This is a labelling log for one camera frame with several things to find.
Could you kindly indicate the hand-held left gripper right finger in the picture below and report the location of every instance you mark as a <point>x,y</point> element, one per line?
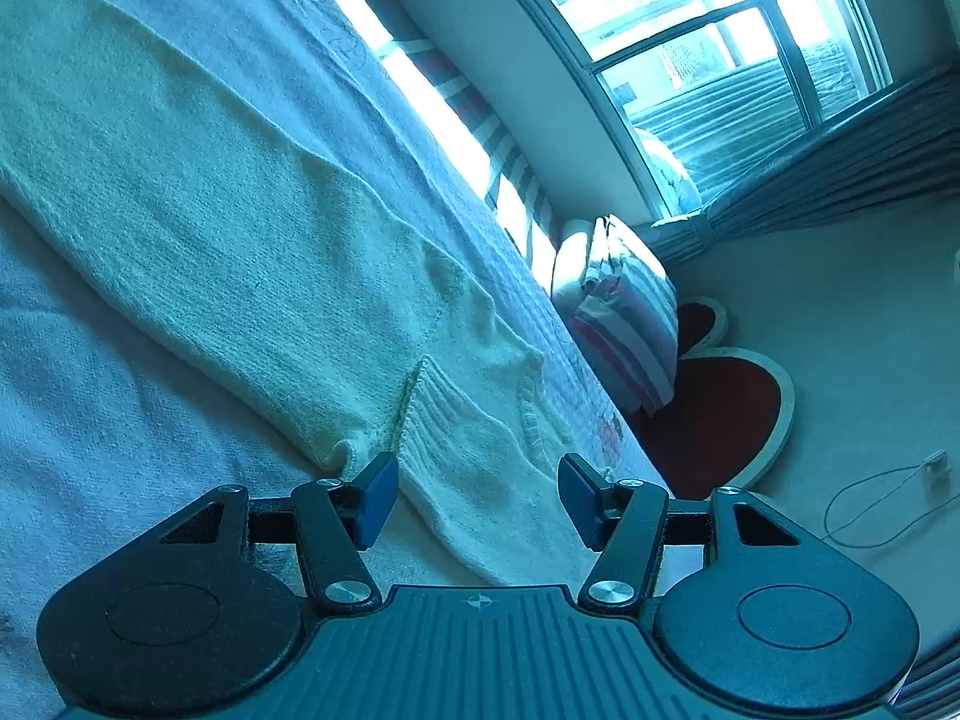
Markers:
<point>576,504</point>

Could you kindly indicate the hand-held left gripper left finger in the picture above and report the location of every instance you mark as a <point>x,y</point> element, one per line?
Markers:
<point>381,499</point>

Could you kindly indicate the cream knit sweater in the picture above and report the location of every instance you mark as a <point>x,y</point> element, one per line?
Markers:
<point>187,165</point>

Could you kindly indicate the red heart-shaped headboard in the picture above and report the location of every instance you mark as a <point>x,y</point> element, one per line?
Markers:
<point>720,405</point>

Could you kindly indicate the folded striped quilt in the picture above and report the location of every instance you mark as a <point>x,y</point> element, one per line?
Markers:
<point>626,315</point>

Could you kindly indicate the white floral bedspread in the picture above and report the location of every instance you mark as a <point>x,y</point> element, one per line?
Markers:
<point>75,405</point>

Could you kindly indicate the pale cloth bundle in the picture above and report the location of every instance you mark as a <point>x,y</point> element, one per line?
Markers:
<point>667,172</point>

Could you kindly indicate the striped bed sheet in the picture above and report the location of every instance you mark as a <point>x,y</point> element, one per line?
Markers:
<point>465,101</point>

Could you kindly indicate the grey pleated curtain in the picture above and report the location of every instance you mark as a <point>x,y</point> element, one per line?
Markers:
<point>840,165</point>

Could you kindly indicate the window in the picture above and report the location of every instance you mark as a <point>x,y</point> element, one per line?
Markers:
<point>712,37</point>

